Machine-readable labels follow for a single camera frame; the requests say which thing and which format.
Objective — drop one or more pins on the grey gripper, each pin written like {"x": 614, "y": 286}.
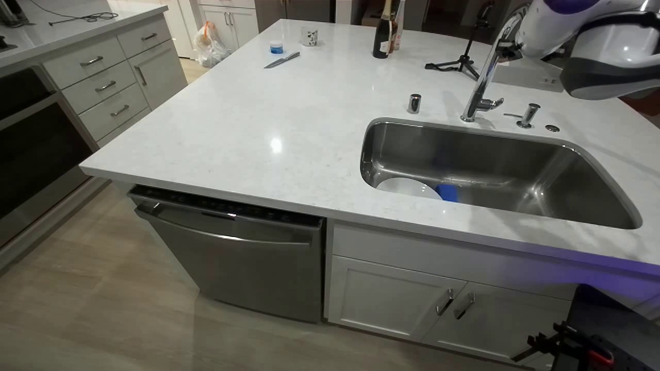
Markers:
{"x": 540, "y": 75}

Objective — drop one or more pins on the chrome pull-down kitchen faucet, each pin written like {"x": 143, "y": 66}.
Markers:
{"x": 485, "y": 80}

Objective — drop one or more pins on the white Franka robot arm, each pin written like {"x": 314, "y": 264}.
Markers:
{"x": 548, "y": 28}

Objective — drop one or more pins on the small black tripod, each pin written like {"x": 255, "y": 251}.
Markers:
{"x": 455, "y": 66}

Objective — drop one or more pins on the round metal hole cap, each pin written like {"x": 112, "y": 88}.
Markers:
{"x": 553, "y": 128}

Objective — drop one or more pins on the stainless steel sink basin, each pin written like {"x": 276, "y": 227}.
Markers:
{"x": 507, "y": 165}

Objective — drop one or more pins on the brown box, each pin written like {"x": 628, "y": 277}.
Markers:
{"x": 397, "y": 28}

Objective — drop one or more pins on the dark glass bottle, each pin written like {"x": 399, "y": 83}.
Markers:
{"x": 382, "y": 43}

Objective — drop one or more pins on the blue sponge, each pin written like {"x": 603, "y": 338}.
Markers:
{"x": 448, "y": 193}

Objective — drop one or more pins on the white plate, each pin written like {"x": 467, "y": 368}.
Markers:
{"x": 405, "y": 187}

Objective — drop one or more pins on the white sink front panel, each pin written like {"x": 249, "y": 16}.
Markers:
{"x": 426, "y": 251}

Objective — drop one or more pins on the blue tape roll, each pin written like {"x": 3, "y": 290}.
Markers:
{"x": 276, "y": 49}

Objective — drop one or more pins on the white cabinet door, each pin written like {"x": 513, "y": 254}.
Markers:
{"x": 385, "y": 296}
{"x": 512, "y": 326}

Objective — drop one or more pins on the white background cabinet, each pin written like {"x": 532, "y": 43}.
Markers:
{"x": 233, "y": 22}

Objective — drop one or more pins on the black clamp stand, red part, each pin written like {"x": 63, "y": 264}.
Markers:
{"x": 570, "y": 348}

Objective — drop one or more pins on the dark robot cart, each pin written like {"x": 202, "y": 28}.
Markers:
{"x": 622, "y": 331}

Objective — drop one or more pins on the white plastic bag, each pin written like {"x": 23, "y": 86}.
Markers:
{"x": 209, "y": 45}

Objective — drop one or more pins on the stainless steel dishwasher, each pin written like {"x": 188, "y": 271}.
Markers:
{"x": 239, "y": 269}

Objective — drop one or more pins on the grey cabinet door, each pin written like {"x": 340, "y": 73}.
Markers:
{"x": 165, "y": 73}

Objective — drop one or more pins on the grey cabinet drawer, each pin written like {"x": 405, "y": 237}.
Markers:
{"x": 141, "y": 43}
{"x": 104, "y": 121}
{"x": 69, "y": 64}
{"x": 84, "y": 94}

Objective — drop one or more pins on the black built-in oven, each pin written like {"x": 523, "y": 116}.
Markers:
{"x": 33, "y": 157}

